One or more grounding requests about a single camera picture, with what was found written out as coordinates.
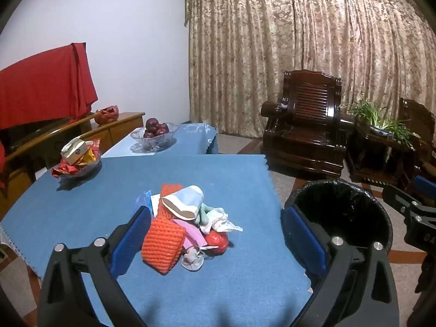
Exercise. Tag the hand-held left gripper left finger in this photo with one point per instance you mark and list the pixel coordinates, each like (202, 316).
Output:
(131, 238)

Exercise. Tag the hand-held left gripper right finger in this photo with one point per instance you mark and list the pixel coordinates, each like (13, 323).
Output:
(303, 242)

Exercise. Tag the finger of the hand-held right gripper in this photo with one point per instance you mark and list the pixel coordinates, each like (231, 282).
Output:
(398, 197)
(425, 182)

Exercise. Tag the large orange foam net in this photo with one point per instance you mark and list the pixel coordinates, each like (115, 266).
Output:
(163, 245)

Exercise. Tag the blue plastic bag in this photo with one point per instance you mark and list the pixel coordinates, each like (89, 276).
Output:
(143, 199)

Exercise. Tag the black bin with bag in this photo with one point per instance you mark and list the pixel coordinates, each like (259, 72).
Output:
(340, 207)

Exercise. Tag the small orange foam net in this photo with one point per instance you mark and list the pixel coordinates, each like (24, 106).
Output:
(168, 190)

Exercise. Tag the pink wrapper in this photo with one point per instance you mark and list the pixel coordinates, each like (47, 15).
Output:
(192, 235)

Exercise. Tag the crushed blue white paper cup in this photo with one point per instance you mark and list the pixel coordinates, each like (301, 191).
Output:
(184, 201)

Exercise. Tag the green rubber glove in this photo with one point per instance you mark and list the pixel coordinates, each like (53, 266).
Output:
(206, 215)

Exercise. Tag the white plastic bag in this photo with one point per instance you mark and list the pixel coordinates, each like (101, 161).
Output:
(224, 224)

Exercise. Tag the red wrapper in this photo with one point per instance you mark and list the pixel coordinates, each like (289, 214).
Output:
(217, 242)

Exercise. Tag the dark wooden side table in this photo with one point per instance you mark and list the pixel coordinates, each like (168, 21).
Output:
(374, 160)

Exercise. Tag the large blue tablecloth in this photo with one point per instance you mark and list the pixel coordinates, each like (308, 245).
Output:
(85, 204)

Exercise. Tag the dark wooden armchair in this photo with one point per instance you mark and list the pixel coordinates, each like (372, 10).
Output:
(419, 122)
(306, 126)

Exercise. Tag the small crumpled white wrapper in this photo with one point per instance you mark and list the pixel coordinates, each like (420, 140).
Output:
(193, 259)

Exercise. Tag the glass snack bowl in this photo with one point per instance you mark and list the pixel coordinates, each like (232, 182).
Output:
(80, 170)

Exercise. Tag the green potted plant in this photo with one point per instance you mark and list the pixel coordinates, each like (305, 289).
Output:
(374, 114)

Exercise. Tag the red snack packet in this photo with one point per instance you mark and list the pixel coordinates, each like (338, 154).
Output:
(63, 170)
(96, 147)

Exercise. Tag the glass fruit bowl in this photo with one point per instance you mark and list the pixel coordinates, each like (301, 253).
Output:
(153, 141)

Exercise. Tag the white gold snack box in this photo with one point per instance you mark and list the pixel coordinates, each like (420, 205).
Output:
(75, 150)

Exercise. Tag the dark red apple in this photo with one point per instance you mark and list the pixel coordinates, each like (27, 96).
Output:
(164, 127)
(152, 123)
(149, 133)
(160, 132)

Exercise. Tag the wooden cabinet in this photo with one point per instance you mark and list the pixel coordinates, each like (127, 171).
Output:
(102, 133)

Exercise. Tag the small blue tablecloth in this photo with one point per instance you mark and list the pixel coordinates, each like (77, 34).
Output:
(194, 138)

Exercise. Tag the red pumpkin ornament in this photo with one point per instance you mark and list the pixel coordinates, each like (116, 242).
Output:
(107, 115)

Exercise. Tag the black television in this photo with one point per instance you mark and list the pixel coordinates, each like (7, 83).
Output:
(30, 133)

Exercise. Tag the beige patterned curtain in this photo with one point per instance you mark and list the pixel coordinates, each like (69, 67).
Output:
(272, 34)

